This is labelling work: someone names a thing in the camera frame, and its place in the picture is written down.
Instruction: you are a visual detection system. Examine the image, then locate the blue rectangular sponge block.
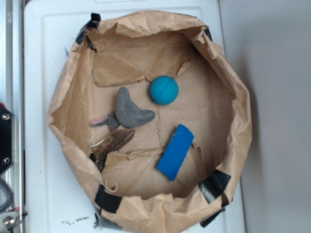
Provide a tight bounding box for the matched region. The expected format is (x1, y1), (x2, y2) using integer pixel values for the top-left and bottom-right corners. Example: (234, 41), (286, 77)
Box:
(156, 124), (194, 181)

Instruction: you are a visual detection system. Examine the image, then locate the aluminium frame rail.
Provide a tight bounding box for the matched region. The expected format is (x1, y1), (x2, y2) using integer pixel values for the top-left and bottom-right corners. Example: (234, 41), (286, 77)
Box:
(0, 0), (27, 233)

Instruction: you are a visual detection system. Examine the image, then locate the brown paper bag tray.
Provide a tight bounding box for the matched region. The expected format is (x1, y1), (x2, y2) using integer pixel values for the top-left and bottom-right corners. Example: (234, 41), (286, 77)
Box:
(48, 11), (252, 233)

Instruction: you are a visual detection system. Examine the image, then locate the white rubber band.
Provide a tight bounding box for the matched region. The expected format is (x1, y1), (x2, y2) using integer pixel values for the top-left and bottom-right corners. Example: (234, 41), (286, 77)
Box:
(88, 125), (111, 148)

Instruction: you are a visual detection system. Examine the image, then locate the black metal bracket plate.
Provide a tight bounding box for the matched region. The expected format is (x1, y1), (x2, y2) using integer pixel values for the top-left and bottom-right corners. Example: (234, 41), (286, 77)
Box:
(0, 102), (14, 176)

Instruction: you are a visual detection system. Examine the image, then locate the white plastic table board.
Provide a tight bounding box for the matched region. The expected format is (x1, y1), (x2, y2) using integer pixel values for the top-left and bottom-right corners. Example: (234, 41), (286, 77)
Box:
(23, 0), (248, 233)

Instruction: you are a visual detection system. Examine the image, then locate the blue dimpled ball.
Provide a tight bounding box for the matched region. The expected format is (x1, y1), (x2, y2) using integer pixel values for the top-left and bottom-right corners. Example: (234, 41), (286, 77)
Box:
(149, 76), (179, 105)

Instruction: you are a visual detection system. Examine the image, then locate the dark wood bark piece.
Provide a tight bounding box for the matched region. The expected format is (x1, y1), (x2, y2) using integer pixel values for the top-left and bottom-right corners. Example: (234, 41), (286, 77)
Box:
(93, 125), (136, 164)

